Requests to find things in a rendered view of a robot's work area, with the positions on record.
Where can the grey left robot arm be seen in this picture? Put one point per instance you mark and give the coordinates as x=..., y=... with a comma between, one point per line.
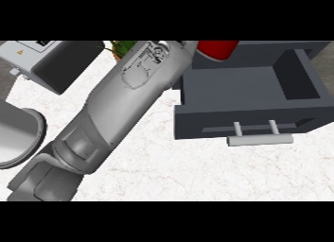
x=123, y=100

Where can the dark grey open drawer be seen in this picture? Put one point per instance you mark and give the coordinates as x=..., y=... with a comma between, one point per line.
x=234, y=88

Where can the dark grey drawer front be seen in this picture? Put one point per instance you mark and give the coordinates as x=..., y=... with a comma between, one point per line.
x=193, y=124

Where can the red can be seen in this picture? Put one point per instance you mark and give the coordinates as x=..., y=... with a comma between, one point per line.
x=217, y=48

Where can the dark grey cabinet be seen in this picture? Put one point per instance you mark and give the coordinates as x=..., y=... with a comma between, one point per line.
x=262, y=53

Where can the green plant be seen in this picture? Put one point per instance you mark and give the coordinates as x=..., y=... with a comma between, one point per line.
x=123, y=48

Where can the pale grey box appliance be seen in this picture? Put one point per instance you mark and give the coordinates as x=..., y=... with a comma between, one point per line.
x=44, y=60

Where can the grey round container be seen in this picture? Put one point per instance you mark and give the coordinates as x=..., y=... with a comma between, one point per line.
x=8, y=135

